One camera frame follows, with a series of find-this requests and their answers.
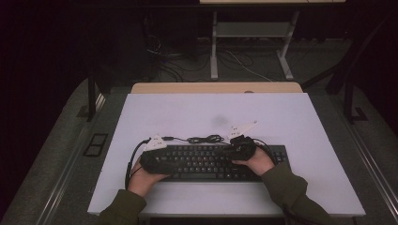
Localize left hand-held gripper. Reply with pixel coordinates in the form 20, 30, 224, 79
139, 134, 176, 175

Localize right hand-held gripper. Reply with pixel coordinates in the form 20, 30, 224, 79
222, 120, 259, 162

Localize black computer keyboard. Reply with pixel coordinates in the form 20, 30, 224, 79
140, 143, 290, 183

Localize person's right hand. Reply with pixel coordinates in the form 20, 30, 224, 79
232, 145, 276, 177

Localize person's left hand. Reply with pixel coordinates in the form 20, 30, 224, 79
127, 161, 171, 199

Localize black metal stand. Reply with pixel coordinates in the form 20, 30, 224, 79
325, 12, 398, 126
76, 74, 106, 124

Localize white metal table stand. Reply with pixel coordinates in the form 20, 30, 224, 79
209, 10, 301, 82

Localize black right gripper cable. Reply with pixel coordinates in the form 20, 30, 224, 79
252, 138, 278, 165

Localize black keyboard cable with plug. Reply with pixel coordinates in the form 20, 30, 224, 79
161, 134, 227, 145

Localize tangle of floor cables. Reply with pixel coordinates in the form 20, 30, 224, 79
145, 32, 273, 83

